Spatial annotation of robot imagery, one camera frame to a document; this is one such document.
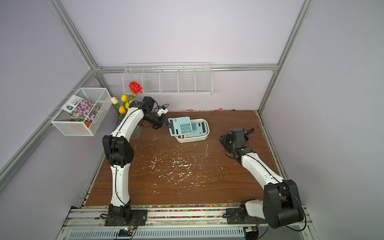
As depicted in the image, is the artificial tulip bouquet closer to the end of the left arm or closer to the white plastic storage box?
the end of the left arm

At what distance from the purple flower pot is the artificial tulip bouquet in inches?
4.6

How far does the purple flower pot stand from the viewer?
0.72 m

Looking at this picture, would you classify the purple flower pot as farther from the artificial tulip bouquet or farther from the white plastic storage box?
the white plastic storage box

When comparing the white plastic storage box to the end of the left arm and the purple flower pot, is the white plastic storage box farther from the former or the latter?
the purple flower pot

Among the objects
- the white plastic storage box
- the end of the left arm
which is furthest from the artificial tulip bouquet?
the white plastic storage box

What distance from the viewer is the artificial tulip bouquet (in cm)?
83
